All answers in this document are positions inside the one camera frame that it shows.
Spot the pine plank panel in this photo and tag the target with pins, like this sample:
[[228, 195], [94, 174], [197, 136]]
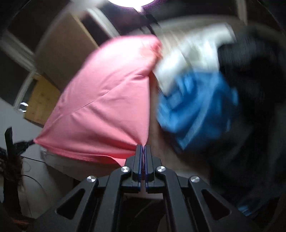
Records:
[[42, 101]]

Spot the large plywood board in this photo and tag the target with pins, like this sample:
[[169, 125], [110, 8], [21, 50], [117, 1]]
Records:
[[63, 50]]

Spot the ring light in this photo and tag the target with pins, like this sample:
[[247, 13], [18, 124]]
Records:
[[136, 4]]

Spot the black garment pile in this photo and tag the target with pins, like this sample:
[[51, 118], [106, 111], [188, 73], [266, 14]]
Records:
[[248, 163]]

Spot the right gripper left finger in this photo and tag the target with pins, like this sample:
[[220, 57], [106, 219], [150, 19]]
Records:
[[133, 183]]

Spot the blue garment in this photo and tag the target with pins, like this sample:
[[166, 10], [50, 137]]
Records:
[[198, 110]]

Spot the pink shirt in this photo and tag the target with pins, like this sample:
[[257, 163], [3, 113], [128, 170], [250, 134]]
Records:
[[104, 111]]

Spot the white garment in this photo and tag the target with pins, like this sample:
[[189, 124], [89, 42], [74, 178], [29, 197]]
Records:
[[194, 49]]

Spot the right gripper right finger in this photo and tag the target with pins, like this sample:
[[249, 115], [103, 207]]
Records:
[[152, 183]]

